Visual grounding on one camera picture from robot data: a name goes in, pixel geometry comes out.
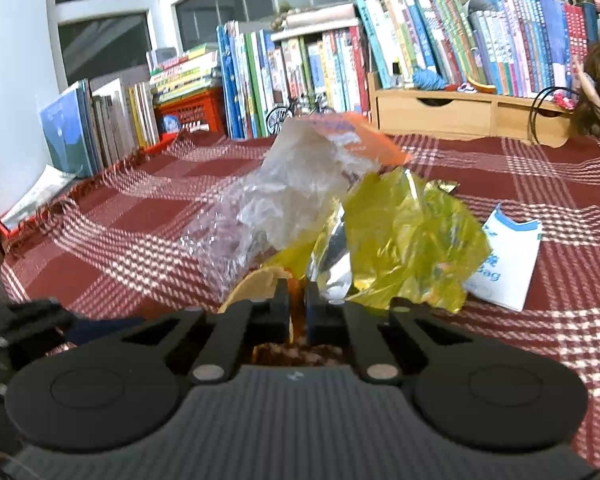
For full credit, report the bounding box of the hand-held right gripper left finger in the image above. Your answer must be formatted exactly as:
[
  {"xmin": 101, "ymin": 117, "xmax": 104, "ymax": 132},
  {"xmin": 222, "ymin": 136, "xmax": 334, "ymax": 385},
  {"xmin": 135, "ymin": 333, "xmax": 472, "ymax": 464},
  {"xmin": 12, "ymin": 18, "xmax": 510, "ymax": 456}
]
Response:
[{"xmin": 122, "ymin": 279, "xmax": 292, "ymax": 383}]

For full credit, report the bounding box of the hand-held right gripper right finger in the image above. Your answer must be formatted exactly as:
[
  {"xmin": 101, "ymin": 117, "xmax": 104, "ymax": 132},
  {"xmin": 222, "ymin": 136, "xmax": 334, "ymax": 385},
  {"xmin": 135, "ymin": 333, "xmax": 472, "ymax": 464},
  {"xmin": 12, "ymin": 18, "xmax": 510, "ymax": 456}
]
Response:
[{"xmin": 305, "ymin": 282, "xmax": 463, "ymax": 383}]

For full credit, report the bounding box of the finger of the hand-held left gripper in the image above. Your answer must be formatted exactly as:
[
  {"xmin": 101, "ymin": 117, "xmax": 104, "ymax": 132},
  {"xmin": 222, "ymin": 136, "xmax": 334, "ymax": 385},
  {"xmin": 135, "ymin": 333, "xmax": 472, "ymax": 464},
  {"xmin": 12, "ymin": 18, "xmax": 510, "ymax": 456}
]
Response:
[{"xmin": 64, "ymin": 315, "xmax": 147, "ymax": 348}]

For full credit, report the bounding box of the yellow foil wrapper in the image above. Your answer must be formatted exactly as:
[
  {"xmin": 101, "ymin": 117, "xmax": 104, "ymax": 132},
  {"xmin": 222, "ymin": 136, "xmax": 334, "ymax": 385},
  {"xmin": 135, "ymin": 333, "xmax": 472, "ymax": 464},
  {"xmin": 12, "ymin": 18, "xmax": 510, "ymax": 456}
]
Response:
[{"xmin": 260, "ymin": 166, "xmax": 491, "ymax": 313}]

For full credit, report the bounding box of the clear plastic wrapper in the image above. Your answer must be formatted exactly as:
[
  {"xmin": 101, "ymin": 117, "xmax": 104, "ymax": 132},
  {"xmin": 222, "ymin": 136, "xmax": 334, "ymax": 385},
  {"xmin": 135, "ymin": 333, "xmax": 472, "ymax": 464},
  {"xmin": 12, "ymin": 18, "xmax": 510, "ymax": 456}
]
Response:
[{"xmin": 180, "ymin": 117, "xmax": 366, "ymax": 301}]

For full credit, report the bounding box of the orange plastic wrapper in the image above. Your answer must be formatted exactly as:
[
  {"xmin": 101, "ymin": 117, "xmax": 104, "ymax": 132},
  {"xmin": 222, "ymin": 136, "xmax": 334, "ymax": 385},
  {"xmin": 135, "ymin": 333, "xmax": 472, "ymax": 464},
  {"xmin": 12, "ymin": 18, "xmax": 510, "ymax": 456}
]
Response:
[{"xmin": 300, "ymin": 111, "xmax": 415, "ymax": 168}]

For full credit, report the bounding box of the round yellow disc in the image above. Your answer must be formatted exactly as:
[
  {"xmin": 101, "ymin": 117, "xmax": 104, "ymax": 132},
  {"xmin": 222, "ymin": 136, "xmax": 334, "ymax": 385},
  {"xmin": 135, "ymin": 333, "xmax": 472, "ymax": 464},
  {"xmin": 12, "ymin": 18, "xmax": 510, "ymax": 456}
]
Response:
[{"xmin": 219, "ymin": 266, "xmax": 293, "ymax": 315}]

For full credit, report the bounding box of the red plaid blanket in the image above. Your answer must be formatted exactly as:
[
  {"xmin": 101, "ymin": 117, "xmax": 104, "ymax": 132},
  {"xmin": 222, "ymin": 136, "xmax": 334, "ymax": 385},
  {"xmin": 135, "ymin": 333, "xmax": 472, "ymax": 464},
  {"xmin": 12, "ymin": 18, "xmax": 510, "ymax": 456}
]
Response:
[{"xmin": 0, "ymin": 127, "xmax": 600, "ymax": 466}]

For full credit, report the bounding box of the white booklet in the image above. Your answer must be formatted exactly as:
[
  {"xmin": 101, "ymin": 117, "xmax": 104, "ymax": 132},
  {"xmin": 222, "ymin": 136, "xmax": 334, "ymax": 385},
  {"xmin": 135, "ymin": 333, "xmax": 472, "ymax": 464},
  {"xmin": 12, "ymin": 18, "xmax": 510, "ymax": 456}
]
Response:
[{"xmin": 0, "ymin": 164, "xmax": 81, "ymax": 232}]

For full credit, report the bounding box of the small bicycle model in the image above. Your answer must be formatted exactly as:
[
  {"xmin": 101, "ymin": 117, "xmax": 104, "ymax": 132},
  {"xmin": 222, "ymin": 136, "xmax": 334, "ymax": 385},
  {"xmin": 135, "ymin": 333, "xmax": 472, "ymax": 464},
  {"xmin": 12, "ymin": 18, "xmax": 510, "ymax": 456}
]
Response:
[{"xmin": 265, "ymin": 95, "xmax": 336, "ymax": 136}]

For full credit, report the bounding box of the row of thin picture books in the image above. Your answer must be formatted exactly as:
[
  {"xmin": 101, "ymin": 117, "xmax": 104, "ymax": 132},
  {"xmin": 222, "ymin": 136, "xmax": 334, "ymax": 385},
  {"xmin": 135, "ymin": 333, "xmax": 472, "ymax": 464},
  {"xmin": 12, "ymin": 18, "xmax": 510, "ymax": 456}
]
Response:
[{"xmin": 39, "ymin": 77, "xmax": 161, "ymax": 179}]

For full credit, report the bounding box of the red plastic crate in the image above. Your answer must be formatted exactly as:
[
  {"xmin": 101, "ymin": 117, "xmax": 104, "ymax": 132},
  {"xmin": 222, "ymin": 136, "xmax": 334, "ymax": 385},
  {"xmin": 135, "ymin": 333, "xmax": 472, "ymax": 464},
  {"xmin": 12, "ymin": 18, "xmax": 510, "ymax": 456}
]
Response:
[{"xmin": 155, "ymin": 87, "xmax": 226, "ymax": 136}]

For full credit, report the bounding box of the row of tall picture books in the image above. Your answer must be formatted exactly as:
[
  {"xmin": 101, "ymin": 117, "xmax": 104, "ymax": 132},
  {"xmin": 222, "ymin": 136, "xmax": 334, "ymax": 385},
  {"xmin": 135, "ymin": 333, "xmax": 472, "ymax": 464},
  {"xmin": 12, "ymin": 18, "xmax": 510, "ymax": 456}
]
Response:
[{"xmin": 216, "ymin": 20, "xmax": 372, "ymax": 141}]

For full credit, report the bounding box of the wooden drawer organizer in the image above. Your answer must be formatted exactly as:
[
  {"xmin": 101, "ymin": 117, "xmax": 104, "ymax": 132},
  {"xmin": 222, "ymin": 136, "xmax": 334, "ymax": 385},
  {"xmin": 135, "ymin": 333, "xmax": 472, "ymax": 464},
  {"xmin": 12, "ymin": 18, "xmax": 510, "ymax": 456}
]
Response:
[{"xmin": 367, "ymin": 72, "xmax": 588, "ymax": 148}]

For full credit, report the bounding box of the flat stack of books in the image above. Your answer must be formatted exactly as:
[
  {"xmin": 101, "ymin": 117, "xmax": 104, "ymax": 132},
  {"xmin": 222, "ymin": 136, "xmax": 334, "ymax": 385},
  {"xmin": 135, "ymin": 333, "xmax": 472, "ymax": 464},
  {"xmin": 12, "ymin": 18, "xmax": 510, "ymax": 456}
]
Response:
[{"xmin": 147, "ymin": 44, "xmax": 223, "ymax": 106}]

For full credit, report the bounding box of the blue yarn ball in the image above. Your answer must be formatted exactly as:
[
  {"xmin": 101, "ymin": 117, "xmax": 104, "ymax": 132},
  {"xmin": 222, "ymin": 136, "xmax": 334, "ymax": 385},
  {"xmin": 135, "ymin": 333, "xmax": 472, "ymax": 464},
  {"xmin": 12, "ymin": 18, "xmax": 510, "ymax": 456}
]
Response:
[{"xmin": 412, "ymin": 66, "xmax": 448, "ymax": 92}]

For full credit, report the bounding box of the long row of colourful books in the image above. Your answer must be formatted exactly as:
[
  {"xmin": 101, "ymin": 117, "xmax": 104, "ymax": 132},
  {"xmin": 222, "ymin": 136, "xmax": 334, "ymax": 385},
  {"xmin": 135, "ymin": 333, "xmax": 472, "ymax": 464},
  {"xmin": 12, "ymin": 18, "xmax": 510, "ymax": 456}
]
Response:
[{"xmin": 351, "ymin": 0, "xmax": 600, "ymax": 98}]

